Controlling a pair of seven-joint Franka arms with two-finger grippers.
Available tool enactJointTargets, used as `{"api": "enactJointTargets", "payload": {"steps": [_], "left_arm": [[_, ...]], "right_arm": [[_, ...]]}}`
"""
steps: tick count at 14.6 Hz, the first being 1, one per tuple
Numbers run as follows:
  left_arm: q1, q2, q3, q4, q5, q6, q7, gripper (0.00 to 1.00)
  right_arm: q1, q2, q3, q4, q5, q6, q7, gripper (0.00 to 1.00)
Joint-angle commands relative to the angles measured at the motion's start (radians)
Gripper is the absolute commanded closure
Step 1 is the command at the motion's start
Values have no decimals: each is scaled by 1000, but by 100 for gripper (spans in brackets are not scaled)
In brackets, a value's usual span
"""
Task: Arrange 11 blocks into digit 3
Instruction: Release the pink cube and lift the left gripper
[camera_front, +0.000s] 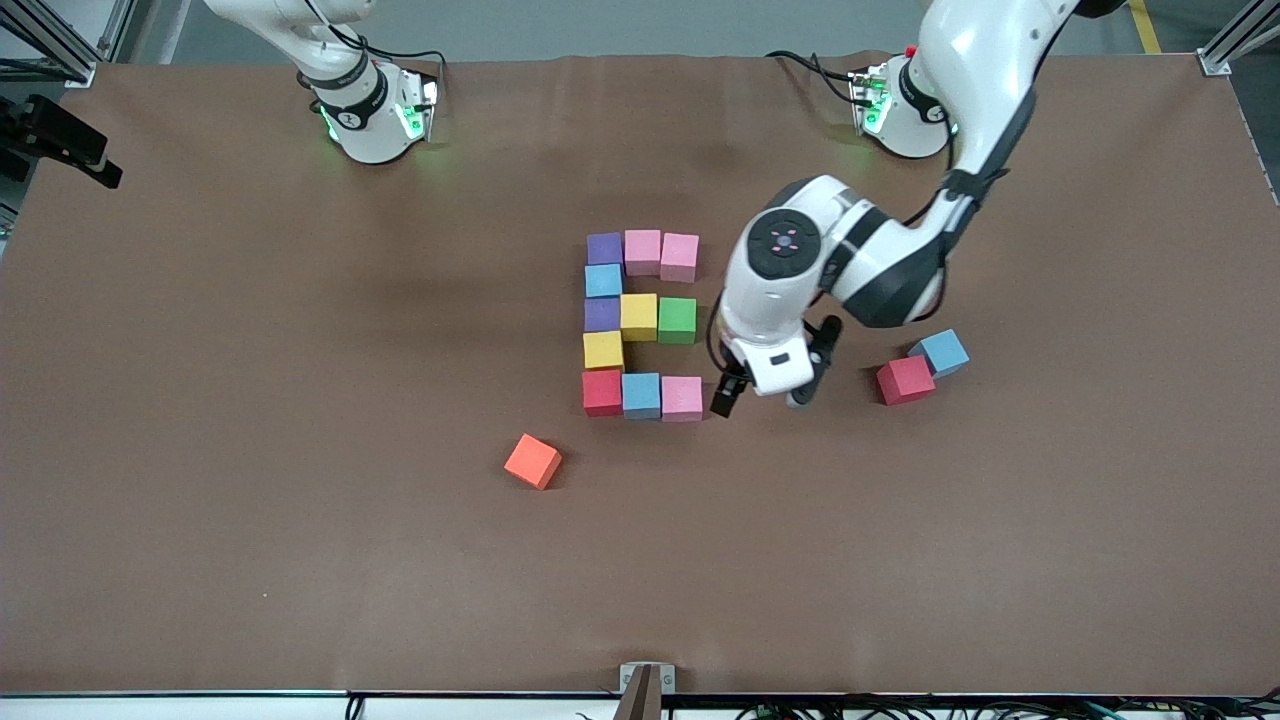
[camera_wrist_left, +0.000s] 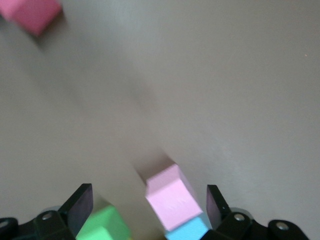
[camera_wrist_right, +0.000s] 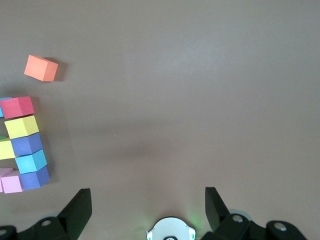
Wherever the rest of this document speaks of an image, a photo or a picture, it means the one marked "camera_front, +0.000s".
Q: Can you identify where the red foam cube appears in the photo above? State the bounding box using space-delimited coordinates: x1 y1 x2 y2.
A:
877 356 937 406
583 369 624 418

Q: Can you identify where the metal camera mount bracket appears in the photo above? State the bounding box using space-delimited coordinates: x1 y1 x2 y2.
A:
619 662 677 720

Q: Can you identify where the green foam cube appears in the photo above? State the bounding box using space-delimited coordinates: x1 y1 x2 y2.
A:
658 297 698 346

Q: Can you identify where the white table edge rail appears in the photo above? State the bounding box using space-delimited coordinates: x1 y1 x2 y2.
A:
0 692 1280 720

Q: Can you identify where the brown table cover mat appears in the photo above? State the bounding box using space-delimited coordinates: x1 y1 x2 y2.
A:
0 50 1280 696

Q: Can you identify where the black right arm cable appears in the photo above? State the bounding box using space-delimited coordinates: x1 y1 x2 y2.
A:
310 0 453 71

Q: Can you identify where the black left base cable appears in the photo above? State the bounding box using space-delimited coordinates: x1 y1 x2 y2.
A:
765 48 863 106

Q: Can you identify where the aluminium frame post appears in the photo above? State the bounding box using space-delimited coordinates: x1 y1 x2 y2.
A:
0 0 136 89
1198 0 1280 78

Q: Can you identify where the orange foam cube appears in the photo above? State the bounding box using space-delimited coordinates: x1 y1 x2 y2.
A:
503 433 564 491

